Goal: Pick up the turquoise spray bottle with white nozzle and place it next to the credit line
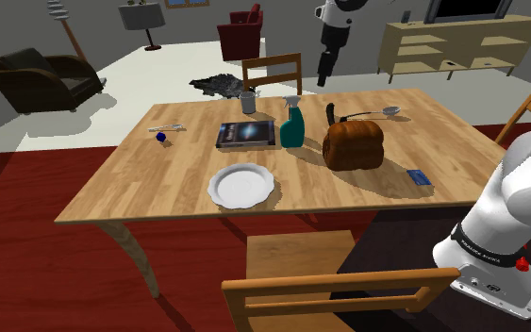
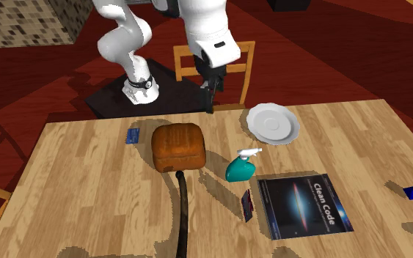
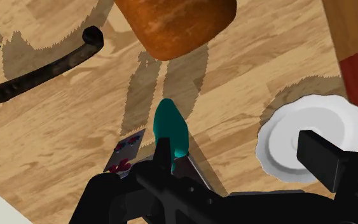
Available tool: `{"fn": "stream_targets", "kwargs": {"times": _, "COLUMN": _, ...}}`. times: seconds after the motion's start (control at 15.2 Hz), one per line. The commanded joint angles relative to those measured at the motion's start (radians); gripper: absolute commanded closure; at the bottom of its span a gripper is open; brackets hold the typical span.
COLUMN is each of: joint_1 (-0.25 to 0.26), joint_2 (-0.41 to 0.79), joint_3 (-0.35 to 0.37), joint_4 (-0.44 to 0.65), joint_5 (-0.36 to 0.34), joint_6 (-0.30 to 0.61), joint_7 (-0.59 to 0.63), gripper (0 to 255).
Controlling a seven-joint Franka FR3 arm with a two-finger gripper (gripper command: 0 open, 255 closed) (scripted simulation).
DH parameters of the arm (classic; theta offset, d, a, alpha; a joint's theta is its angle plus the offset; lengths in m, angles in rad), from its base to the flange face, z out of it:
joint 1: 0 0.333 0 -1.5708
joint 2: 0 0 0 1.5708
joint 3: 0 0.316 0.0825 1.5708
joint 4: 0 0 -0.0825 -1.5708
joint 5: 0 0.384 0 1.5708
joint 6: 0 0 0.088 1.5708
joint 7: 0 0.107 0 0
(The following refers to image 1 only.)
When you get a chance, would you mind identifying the black fur rug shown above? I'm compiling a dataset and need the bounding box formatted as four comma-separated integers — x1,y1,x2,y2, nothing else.
188,73,262,100

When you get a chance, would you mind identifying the spiral-topped wooden floor lamp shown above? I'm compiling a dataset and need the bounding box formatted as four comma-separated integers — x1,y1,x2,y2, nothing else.
45,0,90,63

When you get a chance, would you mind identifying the blue framed wall picture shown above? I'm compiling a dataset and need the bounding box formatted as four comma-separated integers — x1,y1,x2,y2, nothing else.
164,0,211,9

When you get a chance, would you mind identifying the grey cup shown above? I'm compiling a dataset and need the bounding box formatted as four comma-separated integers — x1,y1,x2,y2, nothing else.
239,91,258,116

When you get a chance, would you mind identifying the white scalloped plate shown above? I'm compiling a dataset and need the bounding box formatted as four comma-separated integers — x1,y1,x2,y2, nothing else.
207,162,276,210

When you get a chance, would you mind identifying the red armchair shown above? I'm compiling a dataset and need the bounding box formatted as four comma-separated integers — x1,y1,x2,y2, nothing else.
216,3,265,63

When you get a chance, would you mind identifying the teal spray bottle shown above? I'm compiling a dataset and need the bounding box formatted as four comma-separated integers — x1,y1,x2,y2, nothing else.
278,94,307,150

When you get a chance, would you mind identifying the grey-shaded floor lamp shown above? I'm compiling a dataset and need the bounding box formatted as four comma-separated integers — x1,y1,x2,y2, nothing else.
117,1,167,52

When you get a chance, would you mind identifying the dark brown armchair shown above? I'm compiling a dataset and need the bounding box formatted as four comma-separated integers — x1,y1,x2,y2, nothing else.
0,46,107,115

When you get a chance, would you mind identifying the wooden dining table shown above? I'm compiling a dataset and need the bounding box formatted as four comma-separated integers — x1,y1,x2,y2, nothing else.
54,87,508,300

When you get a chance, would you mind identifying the black television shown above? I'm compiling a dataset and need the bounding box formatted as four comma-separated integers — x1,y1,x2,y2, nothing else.
423,0,515,25

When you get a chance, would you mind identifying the beige television stand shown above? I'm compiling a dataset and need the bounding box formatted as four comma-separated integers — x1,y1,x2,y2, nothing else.
376,14,531,85

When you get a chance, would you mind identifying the blue card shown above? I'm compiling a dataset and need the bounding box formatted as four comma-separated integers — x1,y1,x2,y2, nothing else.
406,168,433,188

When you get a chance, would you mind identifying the brown bread loaf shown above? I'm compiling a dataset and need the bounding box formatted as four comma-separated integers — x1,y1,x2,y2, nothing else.
322,120,385,173

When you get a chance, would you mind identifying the black-handled silver ladle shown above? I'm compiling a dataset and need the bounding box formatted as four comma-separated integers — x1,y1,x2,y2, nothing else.
325,102,402,126

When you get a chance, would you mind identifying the dark galaxy book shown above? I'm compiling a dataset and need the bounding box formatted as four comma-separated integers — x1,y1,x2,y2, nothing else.
214,120,277,150

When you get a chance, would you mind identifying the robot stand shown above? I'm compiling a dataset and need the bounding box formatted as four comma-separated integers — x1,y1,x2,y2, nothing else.
329,206,531,332

